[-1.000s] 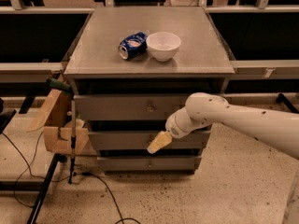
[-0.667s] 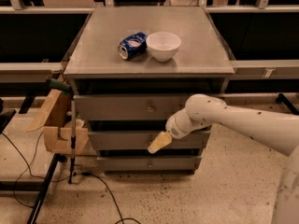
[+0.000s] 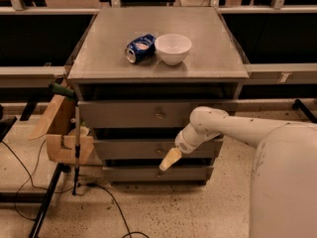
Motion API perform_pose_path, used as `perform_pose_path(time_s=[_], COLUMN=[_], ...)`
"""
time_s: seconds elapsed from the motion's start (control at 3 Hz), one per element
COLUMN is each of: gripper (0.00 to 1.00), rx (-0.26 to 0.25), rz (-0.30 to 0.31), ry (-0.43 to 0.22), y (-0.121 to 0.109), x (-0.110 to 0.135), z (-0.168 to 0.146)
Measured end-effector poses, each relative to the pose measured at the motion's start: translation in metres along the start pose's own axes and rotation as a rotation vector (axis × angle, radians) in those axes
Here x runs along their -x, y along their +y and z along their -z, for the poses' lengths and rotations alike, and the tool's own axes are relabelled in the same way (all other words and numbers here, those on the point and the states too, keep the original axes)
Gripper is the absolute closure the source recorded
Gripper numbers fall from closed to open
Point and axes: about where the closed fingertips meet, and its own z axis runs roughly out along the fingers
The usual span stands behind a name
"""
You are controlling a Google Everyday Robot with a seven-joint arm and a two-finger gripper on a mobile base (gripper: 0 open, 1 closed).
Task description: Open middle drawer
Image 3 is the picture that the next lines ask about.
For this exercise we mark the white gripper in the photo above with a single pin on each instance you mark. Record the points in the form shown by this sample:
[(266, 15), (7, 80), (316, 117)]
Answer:
[(182, 142)]

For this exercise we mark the grey drawer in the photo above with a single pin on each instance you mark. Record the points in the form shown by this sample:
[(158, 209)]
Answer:
[(153, 173), (128, 149), (144, 113)]

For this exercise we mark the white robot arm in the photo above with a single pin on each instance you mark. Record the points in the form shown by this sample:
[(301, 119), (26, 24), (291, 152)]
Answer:
[(283, 195)]

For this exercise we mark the grey bottom drawer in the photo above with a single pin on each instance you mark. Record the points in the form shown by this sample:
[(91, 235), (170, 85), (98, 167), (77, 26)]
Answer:
[(153, 173)]

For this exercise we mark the grey top drawer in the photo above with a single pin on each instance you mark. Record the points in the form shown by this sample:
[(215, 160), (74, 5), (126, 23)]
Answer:
[(144, 113)]

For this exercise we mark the grey drawer cabinet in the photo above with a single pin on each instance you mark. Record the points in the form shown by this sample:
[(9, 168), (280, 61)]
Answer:
[(179, 91)]

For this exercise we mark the open cardboard box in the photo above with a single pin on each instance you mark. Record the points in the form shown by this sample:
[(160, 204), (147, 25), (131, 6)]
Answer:
[(56, 127)]

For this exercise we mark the white bowl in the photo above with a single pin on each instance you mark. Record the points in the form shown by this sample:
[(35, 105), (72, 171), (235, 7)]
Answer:
[(172, 49)]

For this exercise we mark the crushed blue soda can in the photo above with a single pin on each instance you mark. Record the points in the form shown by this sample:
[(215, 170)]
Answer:
[(140, 48)]

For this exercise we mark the black metal stand leg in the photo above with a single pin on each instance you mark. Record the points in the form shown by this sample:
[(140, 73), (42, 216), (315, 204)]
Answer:
[(46, 202)]

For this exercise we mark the grey metal railing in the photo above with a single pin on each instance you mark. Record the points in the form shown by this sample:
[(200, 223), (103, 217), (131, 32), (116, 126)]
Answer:
[(29, 71)]

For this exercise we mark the green handled grabber stick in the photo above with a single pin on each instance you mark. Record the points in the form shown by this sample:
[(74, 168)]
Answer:
[(69, 93)]

